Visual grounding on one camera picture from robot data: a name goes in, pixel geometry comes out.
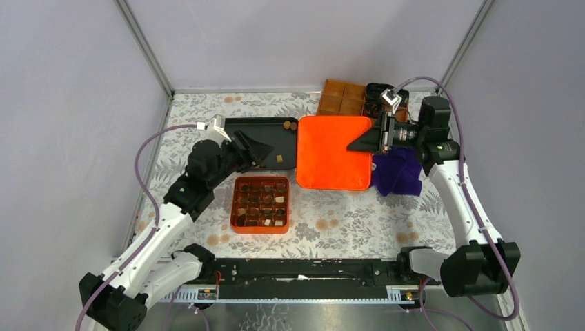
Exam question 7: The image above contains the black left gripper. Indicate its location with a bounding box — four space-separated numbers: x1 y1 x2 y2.
208 130 276 190

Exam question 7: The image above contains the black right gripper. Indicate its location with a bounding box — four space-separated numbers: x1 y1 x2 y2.
347 111 426 155

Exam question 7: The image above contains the orange chocolate box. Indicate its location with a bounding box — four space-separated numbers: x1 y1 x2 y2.
230 176 290 234

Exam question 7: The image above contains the orange box lid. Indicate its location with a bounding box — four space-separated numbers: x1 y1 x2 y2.
296 115 372 191

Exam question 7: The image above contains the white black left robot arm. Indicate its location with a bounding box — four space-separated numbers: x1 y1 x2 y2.
75 131 274 330

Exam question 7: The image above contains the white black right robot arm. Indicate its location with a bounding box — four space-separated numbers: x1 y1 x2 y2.
347 92 521 299

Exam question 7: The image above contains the black chocolate tray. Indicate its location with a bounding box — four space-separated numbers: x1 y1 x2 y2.
225 117 299 171

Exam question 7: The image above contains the purple cloth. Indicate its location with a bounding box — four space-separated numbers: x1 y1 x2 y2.
370 147 422 197

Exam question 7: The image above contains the orange compartment organizer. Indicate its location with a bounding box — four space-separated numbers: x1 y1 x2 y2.
316 79 394 123

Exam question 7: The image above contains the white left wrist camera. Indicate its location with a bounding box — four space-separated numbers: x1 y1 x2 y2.
206 114 232 146

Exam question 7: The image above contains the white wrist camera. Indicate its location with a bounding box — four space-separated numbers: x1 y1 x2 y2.
206 114 232 146
380 88 402 116

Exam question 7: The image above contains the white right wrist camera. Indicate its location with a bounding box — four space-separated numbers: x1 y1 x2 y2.
380 88 402 116

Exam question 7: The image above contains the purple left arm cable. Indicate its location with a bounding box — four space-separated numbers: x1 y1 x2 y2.
74 123 209 331

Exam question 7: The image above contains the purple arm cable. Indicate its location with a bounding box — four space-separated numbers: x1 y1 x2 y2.
74 123 209 331
395 76 521 331

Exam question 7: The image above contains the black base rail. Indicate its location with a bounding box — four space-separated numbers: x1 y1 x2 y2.
186 258 426 304

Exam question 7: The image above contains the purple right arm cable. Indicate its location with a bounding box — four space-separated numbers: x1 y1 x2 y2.
395 76 521 331

